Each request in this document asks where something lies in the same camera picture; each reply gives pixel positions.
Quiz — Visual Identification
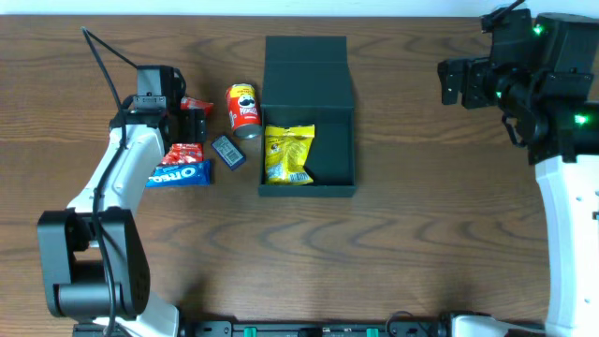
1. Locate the red snack bag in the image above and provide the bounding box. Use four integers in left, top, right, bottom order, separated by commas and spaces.
161, 96, 214, 166

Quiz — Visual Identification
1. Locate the red Pringles can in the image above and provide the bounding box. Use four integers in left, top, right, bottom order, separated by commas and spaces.
226, 83, 261, 139

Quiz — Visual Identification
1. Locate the blue Oreo cookie pack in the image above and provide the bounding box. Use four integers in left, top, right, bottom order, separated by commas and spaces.
146, 161, 212, 188

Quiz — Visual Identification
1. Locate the yellow snack bag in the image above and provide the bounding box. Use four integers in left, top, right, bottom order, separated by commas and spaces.
264, 125, 315, 185

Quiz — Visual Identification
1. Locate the black gift box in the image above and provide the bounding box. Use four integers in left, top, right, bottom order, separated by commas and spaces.
258, 36, 357, 198

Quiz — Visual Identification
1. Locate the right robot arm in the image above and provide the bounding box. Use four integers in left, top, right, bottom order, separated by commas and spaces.
437, 1, 598, 336

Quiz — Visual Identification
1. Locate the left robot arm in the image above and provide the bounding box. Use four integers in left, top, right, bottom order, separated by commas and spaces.
37, 66, 203, 336

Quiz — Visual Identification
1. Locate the small dark blue packet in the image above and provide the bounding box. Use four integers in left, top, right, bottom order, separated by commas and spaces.
211, 134, 246, 170

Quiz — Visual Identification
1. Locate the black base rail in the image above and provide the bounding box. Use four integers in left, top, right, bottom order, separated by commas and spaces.
72, 319, 548, 337

